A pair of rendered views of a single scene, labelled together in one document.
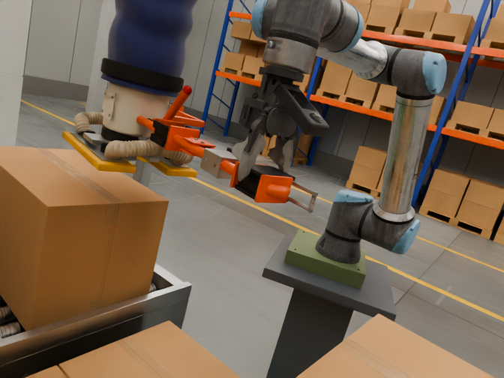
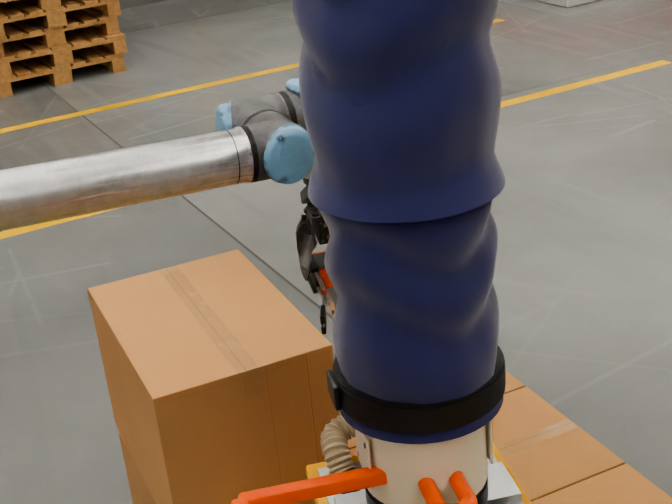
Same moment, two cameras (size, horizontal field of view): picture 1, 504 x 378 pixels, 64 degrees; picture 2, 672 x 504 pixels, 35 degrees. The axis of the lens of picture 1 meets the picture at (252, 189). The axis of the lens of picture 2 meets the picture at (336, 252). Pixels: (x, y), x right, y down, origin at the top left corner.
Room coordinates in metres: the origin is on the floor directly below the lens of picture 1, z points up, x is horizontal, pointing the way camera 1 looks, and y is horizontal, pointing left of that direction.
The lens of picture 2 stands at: (2.26, 0.96, 2.08)
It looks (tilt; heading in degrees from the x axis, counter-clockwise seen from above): 24 degrees down; 212
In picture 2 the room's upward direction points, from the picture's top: 6 degrees counter-clockwise
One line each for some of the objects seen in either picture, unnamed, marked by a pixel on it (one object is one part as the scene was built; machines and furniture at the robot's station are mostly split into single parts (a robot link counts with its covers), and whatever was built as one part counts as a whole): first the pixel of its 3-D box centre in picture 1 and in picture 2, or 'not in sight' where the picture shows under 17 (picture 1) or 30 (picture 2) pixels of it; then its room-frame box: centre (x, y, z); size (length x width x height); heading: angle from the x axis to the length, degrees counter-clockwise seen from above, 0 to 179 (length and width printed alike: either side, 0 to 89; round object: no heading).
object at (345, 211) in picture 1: (351, 213); not in sight; (1.61, -0.42, 1.00); 0.17 x 0.15 x 0.18; 55
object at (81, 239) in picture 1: (62, 224); not in sight; (1.32, 0.62, 0.75); 0.60 x 0.40 x 0.40; 52
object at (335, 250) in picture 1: (340, 242); not in sight; (1.61, -0.42, 0.86); 0.19 x 0.19 x 0.10
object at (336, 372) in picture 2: (144, 75); (416, 374); (1.17, 0.38, 1.33); 0.23 x 0.23 x 0.04
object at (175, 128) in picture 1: (175, 136); not in sight; (0.99, 0.22, 1.22); 0.10 x 0.08 x 0.06; 132
